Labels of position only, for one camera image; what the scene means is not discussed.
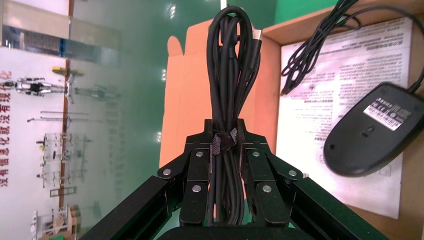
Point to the green table cloth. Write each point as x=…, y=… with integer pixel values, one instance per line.
x=298, y=8

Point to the white printed instruction sheet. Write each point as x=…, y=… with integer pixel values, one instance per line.
x=351, y=66

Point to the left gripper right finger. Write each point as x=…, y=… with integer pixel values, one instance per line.
x=265, y=188

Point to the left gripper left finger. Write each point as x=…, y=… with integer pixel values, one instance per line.
x=195, y=185

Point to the brown cardboard mailer box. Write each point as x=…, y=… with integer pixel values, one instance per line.
x=185, y=99

